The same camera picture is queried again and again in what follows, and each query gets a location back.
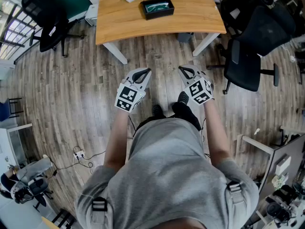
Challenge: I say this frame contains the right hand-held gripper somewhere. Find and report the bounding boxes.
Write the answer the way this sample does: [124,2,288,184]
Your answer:
[178,64,214,106]

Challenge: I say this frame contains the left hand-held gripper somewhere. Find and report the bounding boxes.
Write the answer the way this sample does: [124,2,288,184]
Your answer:
[114,67,153,114]

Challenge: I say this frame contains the white paper piece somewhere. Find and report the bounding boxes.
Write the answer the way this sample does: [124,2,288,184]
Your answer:
[145,2,169,10]

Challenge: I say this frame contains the person's left forearm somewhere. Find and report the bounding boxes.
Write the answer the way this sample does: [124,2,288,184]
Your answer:
[104,108,134,174]

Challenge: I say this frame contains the person's right forearm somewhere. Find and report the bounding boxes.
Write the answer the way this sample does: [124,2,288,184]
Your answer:
[203,101,234,167]

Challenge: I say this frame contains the green tissue pack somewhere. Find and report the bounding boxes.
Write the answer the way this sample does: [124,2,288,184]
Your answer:
[144,0,170,14]

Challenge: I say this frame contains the person's right black shoe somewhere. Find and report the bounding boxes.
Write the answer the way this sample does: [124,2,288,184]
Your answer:
[177,91,190,104]

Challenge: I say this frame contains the person's black shoe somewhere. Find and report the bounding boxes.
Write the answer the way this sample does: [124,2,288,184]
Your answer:
[152,104,165,118]
[177,91,190,104]

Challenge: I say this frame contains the white table leg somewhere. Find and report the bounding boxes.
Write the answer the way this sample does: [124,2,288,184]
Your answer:
[102,42,129,65]
[192,32,221,57]

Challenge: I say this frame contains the grey bin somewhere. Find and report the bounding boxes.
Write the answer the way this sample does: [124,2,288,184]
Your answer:
[177,32,194,44]

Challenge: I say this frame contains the person's left black shoe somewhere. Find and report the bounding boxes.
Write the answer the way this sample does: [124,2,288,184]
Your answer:
[152,104,165,118]

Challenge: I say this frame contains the person's black trousers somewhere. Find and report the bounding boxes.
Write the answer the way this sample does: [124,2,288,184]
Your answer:
[137,101,202,133]

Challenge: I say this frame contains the black mesh office chair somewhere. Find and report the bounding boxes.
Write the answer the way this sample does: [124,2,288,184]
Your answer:
[206,5,296,95]

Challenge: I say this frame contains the black rectangular box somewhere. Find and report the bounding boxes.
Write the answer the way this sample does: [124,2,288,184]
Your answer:
[140,0,175,21]

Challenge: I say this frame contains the white floor appliance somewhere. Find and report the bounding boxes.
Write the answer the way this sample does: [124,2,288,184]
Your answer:
[84,3,99,27]

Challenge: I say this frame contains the white power strip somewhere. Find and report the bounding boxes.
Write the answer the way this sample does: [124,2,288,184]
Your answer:
[72,150,86,161]

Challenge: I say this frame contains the person's grey shirt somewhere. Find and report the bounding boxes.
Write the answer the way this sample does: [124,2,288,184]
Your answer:
[74,117,260,229]

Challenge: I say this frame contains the grey desk partition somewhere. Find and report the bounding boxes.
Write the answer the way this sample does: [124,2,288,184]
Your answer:
[258,133,305,200]

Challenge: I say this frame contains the black metal stool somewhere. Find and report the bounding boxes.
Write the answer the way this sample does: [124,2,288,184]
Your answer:
[8,97,25,119]
[51,208,76,229]

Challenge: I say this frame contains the white cardboard box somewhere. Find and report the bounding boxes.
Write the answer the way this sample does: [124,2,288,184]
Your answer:
[274,155,292,177]

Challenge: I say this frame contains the large paned window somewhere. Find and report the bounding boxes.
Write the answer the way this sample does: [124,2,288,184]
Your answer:
[0,0,42,61]

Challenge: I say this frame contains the white flower bunch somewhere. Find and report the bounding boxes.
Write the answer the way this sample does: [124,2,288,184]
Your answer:
[271,174,287,191]

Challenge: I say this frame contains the blue bin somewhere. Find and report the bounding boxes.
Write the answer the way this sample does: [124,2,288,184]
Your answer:
[0,101,11,122]

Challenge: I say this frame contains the white desk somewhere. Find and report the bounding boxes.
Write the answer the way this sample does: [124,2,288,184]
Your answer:
[0,123,33,168]

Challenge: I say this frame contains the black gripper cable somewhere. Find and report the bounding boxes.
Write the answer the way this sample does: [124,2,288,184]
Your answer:
[200,117,208,143]
[128,114,138,139]

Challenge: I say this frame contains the white desk frame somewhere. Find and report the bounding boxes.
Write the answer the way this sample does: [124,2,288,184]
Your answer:
[236,133,275,157]

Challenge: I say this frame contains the black floor cable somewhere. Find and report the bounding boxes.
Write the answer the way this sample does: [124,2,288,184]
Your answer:
[50,146,107,176]

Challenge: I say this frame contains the grey strap buckle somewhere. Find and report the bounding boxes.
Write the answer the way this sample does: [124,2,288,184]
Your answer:
[226,181,244,193]

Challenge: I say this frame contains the black strap buckle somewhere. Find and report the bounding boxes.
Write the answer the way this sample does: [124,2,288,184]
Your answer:
[91,197,109,212]

